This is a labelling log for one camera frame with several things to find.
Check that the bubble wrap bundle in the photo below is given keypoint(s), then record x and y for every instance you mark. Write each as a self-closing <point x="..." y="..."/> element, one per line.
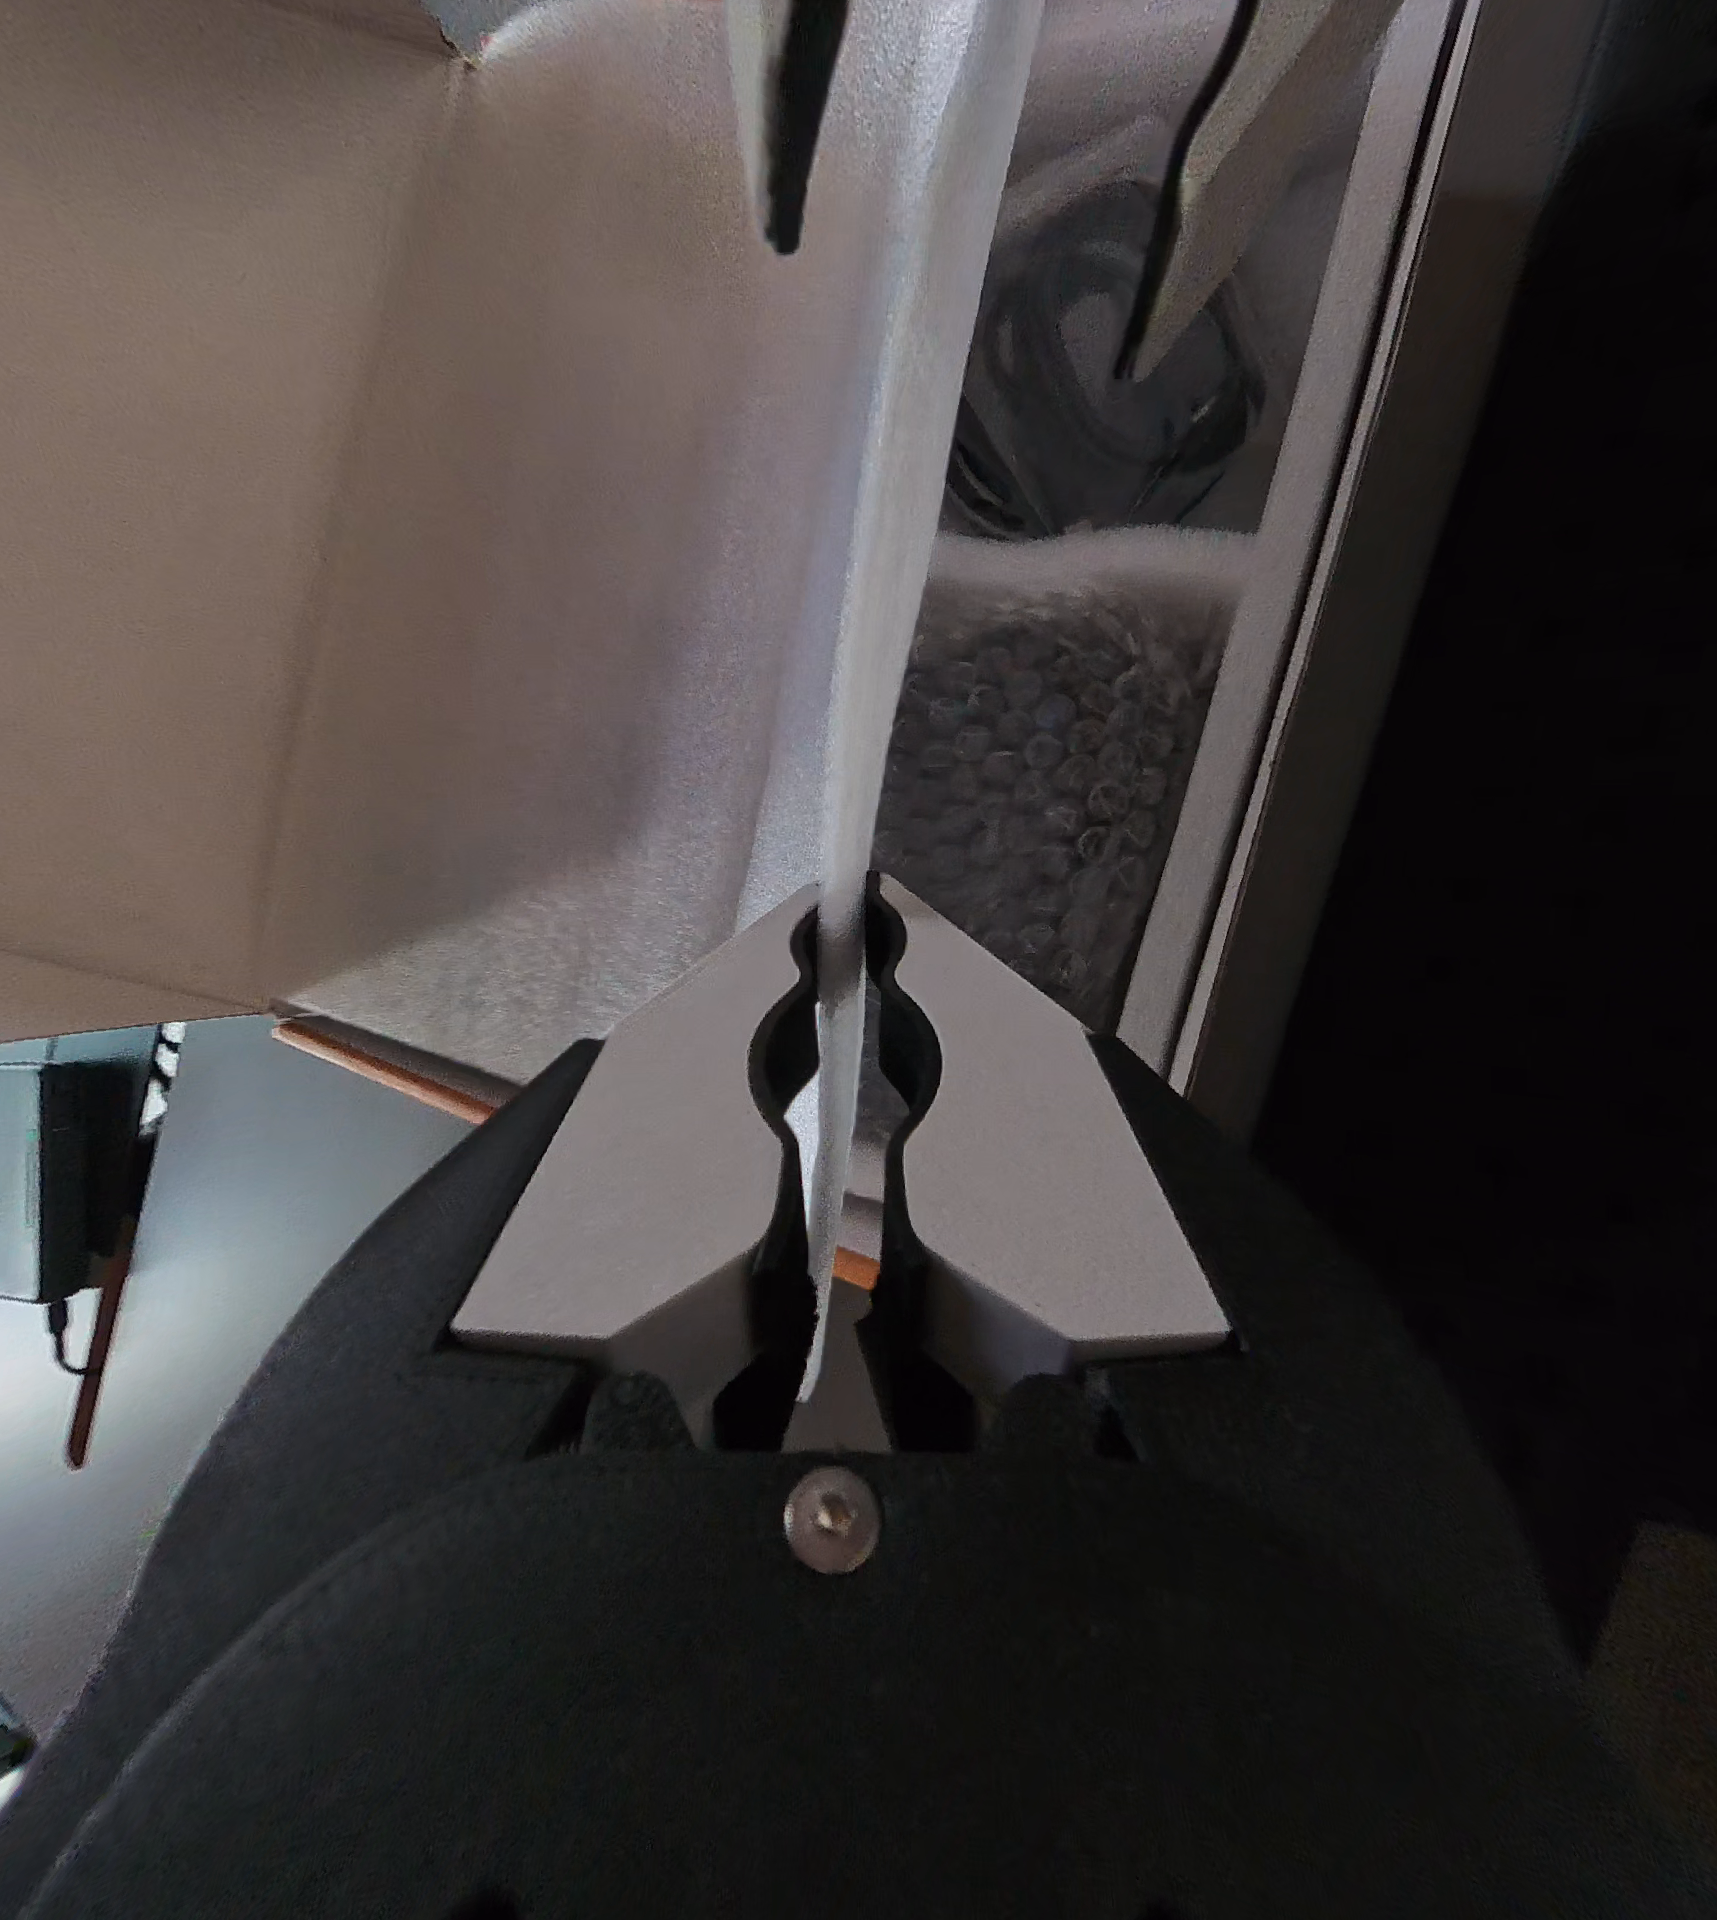
<point x="1068" y="781"/>

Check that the white foam insert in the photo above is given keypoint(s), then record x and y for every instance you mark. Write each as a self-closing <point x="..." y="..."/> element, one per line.
<point x="1098" y="555"/>

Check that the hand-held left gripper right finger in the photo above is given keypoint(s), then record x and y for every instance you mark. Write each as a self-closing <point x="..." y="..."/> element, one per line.
<point x="1068" y="1200"/>

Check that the orange cardboard box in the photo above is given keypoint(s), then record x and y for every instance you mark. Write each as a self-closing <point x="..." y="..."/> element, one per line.
<point x="122" y="527"/>

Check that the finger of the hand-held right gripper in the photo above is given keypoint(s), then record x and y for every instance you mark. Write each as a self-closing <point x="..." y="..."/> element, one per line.
<point x="783" y="90"/>
<point x="1277" y="120"/>

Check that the small black block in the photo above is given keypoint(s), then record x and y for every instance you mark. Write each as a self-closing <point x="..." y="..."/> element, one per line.
<point x="95" y="1157"/>

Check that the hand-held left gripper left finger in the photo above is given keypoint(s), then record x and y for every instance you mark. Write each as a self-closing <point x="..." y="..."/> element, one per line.
<point x="633" y="1187"/>

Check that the white foam sheet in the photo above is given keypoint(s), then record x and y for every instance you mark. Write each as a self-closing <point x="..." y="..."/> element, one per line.
<point x="860" y="601"/>

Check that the grey desk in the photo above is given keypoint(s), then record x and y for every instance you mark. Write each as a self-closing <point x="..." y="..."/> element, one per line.
<point x="273" y="1351"/>

